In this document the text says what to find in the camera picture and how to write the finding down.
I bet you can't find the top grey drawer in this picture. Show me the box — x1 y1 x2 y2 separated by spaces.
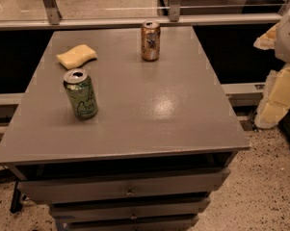
18 167 230 204

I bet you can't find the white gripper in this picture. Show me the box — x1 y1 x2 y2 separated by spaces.
253 9 290 129

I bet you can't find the orange soda can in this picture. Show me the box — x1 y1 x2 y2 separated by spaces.
141 20 161 61

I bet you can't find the grey metal railing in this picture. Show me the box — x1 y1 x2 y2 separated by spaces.
0 0 290 31

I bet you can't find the green soda can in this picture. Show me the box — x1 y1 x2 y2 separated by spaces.
64 68 98 119

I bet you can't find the grey drawer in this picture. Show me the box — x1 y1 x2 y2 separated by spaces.
50 195 210 222
56 215 198 231
18 167 230 204

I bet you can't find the yellow sponge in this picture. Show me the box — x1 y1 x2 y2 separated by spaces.
57 44 97 70

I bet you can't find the middle grey drawer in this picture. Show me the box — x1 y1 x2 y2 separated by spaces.
50 195 210 222

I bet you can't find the grey drawer cabinet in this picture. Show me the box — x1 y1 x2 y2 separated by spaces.
0 25 251 231

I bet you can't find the bottom grey drawer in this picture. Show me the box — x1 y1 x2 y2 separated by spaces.
56 215 198 231

